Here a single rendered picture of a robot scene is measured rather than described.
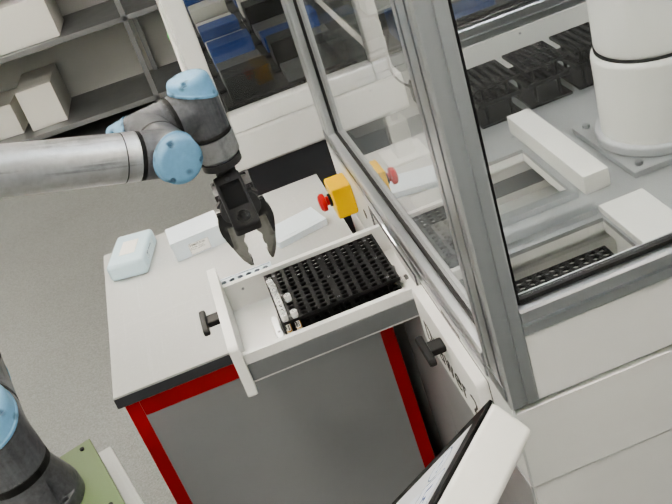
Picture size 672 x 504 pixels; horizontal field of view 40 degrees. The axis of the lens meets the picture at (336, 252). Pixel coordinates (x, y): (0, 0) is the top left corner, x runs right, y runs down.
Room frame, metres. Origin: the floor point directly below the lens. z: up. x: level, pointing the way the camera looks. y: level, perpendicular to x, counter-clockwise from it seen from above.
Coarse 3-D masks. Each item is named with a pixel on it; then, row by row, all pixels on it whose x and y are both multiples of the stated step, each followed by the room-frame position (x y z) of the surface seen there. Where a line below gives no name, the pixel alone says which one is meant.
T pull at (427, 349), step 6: (420, 336) 1.16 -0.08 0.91; (420, 342) 1.15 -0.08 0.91; (432, 342) 1.14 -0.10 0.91; (438, 342) 1.14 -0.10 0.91; (420, 348) 1.14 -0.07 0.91; (426, 348) 1.13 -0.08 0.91; (432, 348) 1.13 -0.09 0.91; (438, 348) 1.12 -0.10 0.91; (444, 348) 1.12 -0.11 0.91; (426, 354) 1.12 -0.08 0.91; (432, 354) 1.11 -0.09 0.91; (438, 354) 1.12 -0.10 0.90; (426, 360) 1.12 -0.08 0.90; (432, 360) 1.10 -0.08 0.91; (432, 366) 1.10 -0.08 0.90
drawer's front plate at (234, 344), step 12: (216, 276) 1.53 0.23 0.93; (216, 288) 1.48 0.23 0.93; (216, 300) 1.44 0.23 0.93; (228, 312) 1.41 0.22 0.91; (228, 324) 1.35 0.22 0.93; (228, 336) 1.32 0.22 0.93; (228, 348) 1.28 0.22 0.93; (240, 348) 1.33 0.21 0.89; (240, 360) 1.28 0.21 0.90; (240, 372) 1.28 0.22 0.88; (252, 384) 1.28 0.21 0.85
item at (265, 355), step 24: (336, 240) 1.57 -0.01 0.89; (384, 240) 1.57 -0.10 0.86; (288, 264) 1.55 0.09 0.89; (240, 288) 1.54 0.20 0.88; (264, 288) 1.54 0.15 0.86; (408, 288) 1.33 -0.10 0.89; (240, 312) 1.53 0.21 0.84; (264, 312) 1.50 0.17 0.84; (360, 312) 1.32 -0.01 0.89; (384, 312) 1.32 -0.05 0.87; (408, 312) 1.32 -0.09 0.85; (240, 336) 1.45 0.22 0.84; (264, 336) 1.42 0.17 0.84; (288, 336) 1.31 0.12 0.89; (312, 336) 1.31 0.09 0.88; (336, 336) 1.31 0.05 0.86; (360, 336) 1.31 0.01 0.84; (264, 360) 1.30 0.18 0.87; (288, 360) 1.30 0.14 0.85
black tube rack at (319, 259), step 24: (360, 240) 1.53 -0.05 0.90; (312, 264) 1.50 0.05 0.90; (336, 264) 1.47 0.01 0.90; (360, 264) 1.45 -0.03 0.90; (384, 264) 1.42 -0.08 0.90; (288, 288) 1.45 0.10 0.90; (312, 288) 1.42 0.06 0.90; (336, 288) 1.39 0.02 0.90; (360, 288) 1.37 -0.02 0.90; (384, 288) 1.39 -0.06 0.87; (288, 312) 1.37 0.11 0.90; (312, 312) 1.35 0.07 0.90; (336, 312) 1.37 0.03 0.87
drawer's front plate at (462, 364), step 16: (416, 288) 1.27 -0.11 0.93; (416, 304) 1.28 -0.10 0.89; (432, 304) 1.21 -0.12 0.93; (432, 320) 1.17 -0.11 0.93; (432, 336) 1.21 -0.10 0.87; (448, 336) 1.12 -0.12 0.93; (448, 352) 1.12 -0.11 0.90; (464, 352) 1.07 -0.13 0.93; (464, 368) 1.04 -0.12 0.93; (464, 384) 1.07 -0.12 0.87; (480, 384) 1.00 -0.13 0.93; (480, 400) 0.99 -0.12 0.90
